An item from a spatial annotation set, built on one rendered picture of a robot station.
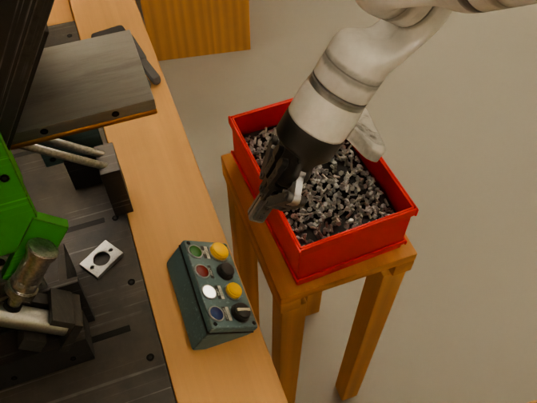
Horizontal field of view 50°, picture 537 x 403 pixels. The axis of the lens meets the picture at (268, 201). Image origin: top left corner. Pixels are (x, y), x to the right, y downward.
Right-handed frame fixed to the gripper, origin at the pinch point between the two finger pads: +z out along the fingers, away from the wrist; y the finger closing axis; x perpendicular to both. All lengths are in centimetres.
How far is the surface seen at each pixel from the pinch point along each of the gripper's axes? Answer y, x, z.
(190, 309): 2.8, -2.1, 18.6
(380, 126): -128, 96, 42
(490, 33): -177, 148, 2
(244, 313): 4.8, 4.2, 14.7
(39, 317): 5.2, -21.2, 22.8
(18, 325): 6.3, -23.4, 23.5
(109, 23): -68, -19, 15
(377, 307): -14, 43, 27
